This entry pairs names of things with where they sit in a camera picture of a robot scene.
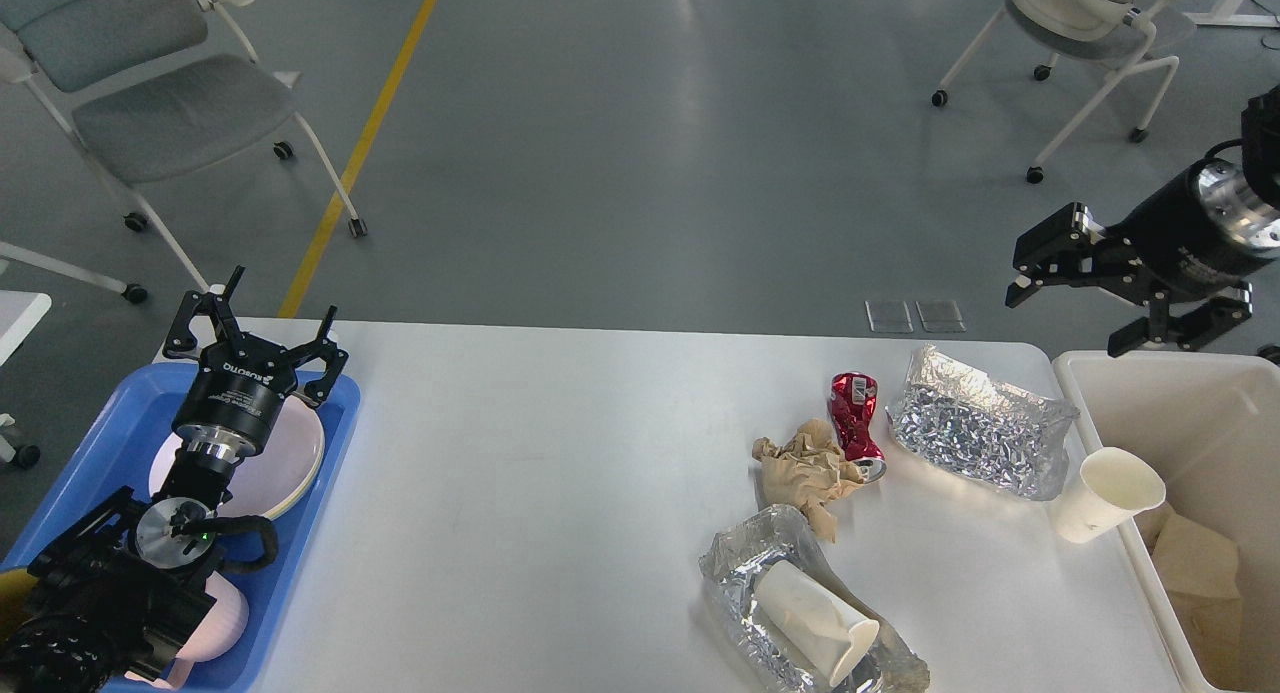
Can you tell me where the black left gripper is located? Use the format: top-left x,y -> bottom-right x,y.
164,266 -> 349,462

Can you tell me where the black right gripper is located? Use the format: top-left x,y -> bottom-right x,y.
1005,158 -> 1279,359

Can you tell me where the white paper cup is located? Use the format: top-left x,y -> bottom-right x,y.
1050,447 -> 1166,544
755,560 -> 881,687

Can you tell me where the foil container back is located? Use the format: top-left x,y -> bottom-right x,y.
888,345 -> 1079,502

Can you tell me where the crushed red soda can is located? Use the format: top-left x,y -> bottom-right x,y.
827,371 -> 887,483

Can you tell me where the brown paper ball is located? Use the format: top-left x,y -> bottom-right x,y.
751,418 -> 870,543

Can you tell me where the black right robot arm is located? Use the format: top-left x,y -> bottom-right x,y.
1005,90 -> 1279,357

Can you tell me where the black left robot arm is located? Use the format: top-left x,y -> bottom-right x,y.
3,266 -> 348,692

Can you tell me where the pink ceramic plate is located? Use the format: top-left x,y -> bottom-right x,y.
147,396 -> 325,520

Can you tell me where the white chair base leg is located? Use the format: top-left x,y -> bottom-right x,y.
1,241 -> 148,304

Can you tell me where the beige plastic bin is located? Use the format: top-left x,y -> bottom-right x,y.
1053,351 -> 1279,692

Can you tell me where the blue plastic tray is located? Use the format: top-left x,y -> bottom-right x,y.
3,363 -> 361,692

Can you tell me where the clear floor plate right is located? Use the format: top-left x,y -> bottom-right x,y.
915,298 -> 966,334

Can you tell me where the clear floor plate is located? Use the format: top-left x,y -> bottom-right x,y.
915,298 -> 966,334
864,300 -> 915,334

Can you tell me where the white side table corner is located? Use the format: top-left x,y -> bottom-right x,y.
0,289 -> 52,365

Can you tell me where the clear floor plate left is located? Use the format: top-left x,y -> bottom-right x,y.
864,300 -> 915,334

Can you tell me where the white office chair right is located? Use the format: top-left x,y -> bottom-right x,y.
931,0 -> 1196,184

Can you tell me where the white office chair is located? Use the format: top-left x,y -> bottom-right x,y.
1,0 -> 308,287
931,0 -> 1196,184

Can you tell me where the pink ribbed mug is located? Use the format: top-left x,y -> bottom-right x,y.
123,573 -> 248,690

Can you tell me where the white office chair left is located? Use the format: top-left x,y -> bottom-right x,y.
1,0 -> 308,287

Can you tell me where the teal mug yellow inside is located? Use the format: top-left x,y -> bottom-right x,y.
0,567 -> 37,643

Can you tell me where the white paper cup lying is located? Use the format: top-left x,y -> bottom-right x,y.
755,560 -> 881,687

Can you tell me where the foil tray front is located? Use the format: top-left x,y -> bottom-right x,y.
699,505 -> 931,692

